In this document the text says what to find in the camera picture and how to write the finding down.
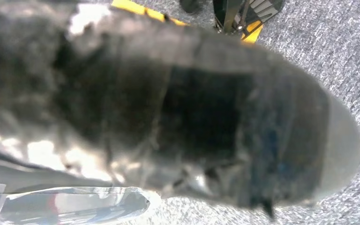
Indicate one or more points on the black robot foot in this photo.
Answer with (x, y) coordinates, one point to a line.
(229, 12)

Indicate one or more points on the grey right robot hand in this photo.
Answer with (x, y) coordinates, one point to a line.
(167, 118)

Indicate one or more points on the yellow floor tape square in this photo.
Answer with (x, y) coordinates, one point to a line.
(133, 6)

